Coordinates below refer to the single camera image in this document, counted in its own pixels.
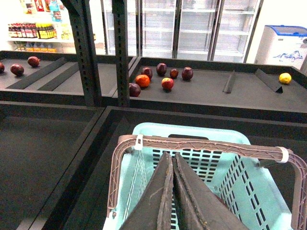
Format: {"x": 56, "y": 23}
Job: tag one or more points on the dark red apple left edge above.
{"x": 2, "y": 68}

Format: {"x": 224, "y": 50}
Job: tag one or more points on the black shelf divider strip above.
{"x": 230, "y": 82}

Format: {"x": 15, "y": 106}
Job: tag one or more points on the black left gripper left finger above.
{"x": 154, "y": 209}

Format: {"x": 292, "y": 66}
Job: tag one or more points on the dark red apple left shelf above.
{"x": 17, "y": 69}
{"x": 33, "y": 61}

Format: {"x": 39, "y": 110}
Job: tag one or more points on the orange fruit on shelf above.
{"x": 142, "y": 80}

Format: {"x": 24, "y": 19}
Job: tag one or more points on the small dark red apple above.
{"x": 174, "y": 73}

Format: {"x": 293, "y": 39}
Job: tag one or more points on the light blue plastic basket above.
{"x": 249, "y": 191}

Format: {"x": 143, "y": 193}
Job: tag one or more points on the white shelf with bottles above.
{"x": 36, "y": 26}

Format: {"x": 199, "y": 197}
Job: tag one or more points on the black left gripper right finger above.
{"x": 197, "y": 207}

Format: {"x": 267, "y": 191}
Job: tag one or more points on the dark red apple on shelf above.
{"x": 134, "y": 89}

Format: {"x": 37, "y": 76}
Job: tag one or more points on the brown basket handle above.
{"x": 277, "y": 154}

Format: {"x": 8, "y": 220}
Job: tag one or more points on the black perforated rack post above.
{"x": 119, "y": 10}
{"x": 81, "y": 24}

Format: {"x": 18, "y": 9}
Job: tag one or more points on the glass door refrigerator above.
{"x": 213, "y": 30}

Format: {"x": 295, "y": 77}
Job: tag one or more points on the white blue chest freezer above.
{"x": 282, "y": 45}

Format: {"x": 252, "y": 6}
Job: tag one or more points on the black triangular shelf divider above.
{"x": 269, "y": 81}

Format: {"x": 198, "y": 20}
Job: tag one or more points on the black long shelf divider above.
{"x": 30, "y": 79}
{"x": 59, "y": 79}

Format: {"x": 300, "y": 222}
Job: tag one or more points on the yellow lemon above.
{"x": 285, "y": 78}

